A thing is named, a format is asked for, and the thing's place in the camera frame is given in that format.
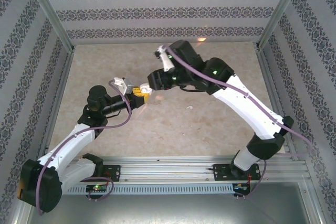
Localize grey metal sheet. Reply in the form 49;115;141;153
26;182;318;224

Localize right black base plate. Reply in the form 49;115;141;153
212;163;262;182

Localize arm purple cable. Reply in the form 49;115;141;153
161;45;314;200
37;79;132;216

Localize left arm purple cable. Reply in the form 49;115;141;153
37;79;132;216

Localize left aluminium side rail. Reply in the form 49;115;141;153
13;45;77;224

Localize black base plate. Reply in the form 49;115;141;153
212;163;262;182
101;165;121;183

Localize left small circuit board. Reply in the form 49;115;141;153
86;184;109;193

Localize right aluminium side rail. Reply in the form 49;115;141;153
254;41;326;224

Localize white slotted cable duct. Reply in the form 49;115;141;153
62;183;237;196

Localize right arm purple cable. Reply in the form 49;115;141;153
161;45;314;200

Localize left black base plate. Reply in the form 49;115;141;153
101;165;121;183

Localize right aluminium frame post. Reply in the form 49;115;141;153
258;0;307;49

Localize aluminium side rail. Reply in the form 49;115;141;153
13;45;77;224
254;41;326;224

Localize white earbud charging case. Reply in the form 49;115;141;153
140;82;153;95

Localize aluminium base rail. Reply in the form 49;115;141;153
60;155;308;183

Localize left aluminium frame post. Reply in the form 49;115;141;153
20;0;76;51

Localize aluminium frame post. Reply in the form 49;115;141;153
258;0;307;49
20;0;76;51

